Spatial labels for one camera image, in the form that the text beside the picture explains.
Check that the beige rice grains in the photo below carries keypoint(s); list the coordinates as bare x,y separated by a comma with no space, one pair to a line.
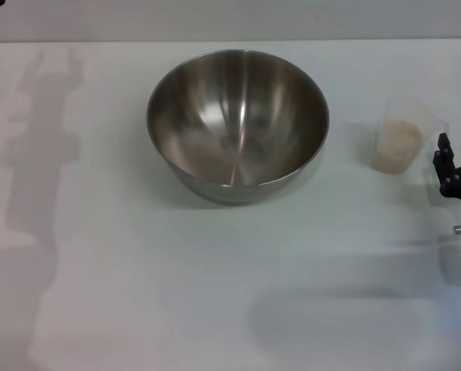
396,150

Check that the clear plastic measuring cup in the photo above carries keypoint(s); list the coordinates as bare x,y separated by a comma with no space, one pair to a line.
415,114

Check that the stainless steel mixing bowl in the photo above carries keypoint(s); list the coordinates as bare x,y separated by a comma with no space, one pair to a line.
238,127

